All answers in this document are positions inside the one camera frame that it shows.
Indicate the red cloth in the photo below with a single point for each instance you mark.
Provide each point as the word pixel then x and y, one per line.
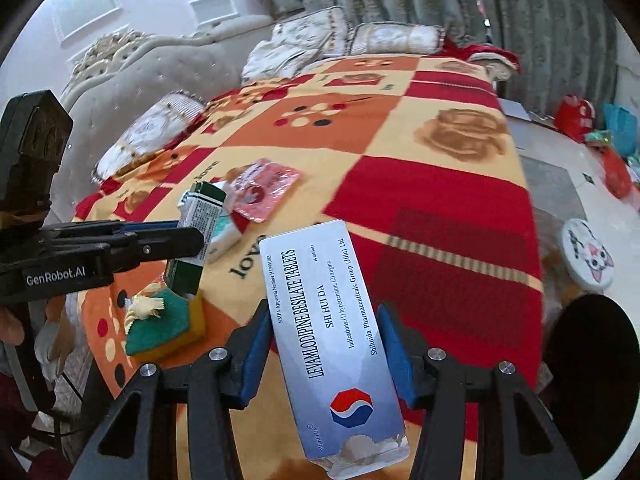
pixel 480 52

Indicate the cream crumpled wrapper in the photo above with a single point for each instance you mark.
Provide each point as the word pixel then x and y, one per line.
pixel 145 310

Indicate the red shopping bag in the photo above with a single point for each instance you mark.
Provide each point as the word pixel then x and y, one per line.
pixel 575 117

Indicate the pink packet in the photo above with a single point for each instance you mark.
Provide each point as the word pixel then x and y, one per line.
pixel 265 185

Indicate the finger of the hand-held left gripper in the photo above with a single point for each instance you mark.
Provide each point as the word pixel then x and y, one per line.
pixel 150 228
pixel 170 247

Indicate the white box red-blue logo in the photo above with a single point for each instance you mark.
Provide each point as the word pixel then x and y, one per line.
pixel 330 340

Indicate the grey patterned rug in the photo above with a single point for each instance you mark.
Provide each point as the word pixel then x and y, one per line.
pixel 550 190

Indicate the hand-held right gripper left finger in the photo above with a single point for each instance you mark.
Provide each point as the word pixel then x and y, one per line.
pixel 255 355

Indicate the black bin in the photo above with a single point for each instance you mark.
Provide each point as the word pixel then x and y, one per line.
pixel 595 385

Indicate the red plastic bag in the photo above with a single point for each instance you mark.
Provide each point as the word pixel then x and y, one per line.
pixel 616 172

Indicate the person's left hand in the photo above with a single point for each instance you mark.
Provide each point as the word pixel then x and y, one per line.
pixel 11 326

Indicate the cat print stool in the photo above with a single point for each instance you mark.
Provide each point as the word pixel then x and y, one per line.
pixel 587 255

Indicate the green yellow sponge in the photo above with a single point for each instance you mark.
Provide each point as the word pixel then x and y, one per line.
pixel 165 330

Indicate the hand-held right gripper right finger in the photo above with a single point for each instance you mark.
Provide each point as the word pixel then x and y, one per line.
pixel 397 360

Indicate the green medicine box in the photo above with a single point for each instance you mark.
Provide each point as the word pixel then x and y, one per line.
pixel 200 205

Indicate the white crumpled cushion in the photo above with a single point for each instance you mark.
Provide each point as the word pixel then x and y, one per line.
pixel 280 62

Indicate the teal shopping bag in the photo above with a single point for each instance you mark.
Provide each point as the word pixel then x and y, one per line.
pixel 620 125

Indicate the red orange printed blanket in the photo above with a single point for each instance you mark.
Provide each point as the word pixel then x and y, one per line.
pixel 440 200

